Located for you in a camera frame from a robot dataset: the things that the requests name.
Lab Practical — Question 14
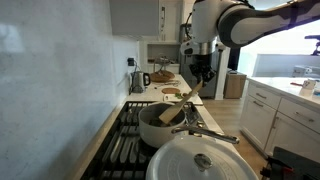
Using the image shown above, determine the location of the large white pot lid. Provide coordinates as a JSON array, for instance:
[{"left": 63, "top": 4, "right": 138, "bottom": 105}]
[{"left": 144, "top": 134, "right": 260, "bottom": 180}]

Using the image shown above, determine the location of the round cork trivet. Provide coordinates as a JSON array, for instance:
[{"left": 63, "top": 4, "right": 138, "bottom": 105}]
[{"left": 161, "top": 87, "right": 181, "bottom": 95}]

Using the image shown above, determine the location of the wooden bin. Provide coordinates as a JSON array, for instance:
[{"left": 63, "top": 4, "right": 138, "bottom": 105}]
[{"left": 223, "top": 70, "right": 248, "bottom": 100}]

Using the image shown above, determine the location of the white open shelf unit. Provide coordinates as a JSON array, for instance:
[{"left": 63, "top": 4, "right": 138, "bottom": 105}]
[{"left": 139, "top": 40, "right": 183, "bottom": 75}]

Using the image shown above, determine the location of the white chopping board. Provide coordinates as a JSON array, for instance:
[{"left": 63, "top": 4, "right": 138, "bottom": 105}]
[{"left": 162, "top": 92, "right": 204, "bottom": 107}]

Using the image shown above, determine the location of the tall white pantry cabinet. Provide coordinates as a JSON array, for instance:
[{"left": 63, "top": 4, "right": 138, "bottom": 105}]
[{"left": 158, "top": 0, "right": 183, "bottom": 43}]

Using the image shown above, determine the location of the stainless electric kettle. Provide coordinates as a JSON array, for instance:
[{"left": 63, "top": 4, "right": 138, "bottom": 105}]
[{"left": 129, "top": 70, "right": 152, "bottom": 95}]

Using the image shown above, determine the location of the stainless steel refrigerator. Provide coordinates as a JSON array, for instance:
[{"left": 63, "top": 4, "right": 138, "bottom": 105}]
[{"left": 179, "top": 23, "right": 231, "bottom": 99}]

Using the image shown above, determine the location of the wooden spatula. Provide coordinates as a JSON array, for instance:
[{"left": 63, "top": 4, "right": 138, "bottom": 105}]
[{"left": 158, "top": 80, "right": 204, "bottom": 125}]

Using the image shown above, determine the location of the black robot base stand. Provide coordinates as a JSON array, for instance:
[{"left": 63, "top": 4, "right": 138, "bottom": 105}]
[{"left": 259, "top": 146, "right": 320, "bottom": 180}]

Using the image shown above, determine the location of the black gas stove cooktop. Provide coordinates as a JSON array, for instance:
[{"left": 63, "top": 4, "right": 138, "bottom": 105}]
[{"left": 79, "top": 100, "right": 209, "bottom": 180}]

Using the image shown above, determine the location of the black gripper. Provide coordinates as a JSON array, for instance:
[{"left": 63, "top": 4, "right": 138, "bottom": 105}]
[{"left": 189, "top": 54, "right": 217, "bottom": 86}]

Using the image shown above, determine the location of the white countertop appliance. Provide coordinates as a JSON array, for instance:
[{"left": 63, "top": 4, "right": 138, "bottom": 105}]
[{"left": 292, "top": 64, "right": 320, "bottom": 79}]

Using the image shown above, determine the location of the black camera on mount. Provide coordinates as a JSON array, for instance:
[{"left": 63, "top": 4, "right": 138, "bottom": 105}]
[{"left": 304, "top": 34, "right": 320, "bottom": 57}]

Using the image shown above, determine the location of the white saucepan with steel handle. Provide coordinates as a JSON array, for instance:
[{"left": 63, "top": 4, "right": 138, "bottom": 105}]
[{"left": 137, "top": 101, "right": 241, "bottom": 150}]

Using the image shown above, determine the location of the wire basket with wooden base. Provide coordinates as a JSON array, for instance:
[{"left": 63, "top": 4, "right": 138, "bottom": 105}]
[{"left": 148, "top": 55, "right": 176, "bottom": 84}]

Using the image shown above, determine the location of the white kitchen island cabinet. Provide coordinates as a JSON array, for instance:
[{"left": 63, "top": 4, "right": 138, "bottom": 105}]
[{"left": 239, "top": 75, "right": 320, "bottom": 165}]

